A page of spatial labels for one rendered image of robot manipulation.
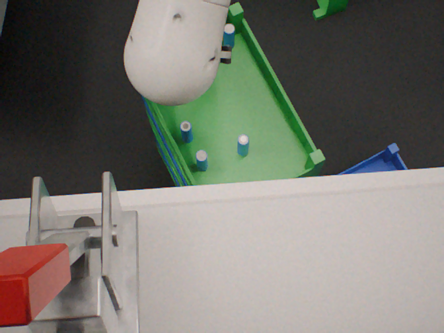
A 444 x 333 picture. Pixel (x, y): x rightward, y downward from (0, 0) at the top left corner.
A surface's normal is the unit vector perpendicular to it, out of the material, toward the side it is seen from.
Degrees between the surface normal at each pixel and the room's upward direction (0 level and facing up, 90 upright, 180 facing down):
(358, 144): 0
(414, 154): 0
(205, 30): 48
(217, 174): 0
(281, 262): 18
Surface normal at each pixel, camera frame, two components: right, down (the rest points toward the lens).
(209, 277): -0.03, -0.54
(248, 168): 0.00, -0.25
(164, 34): -0.18, 0.04
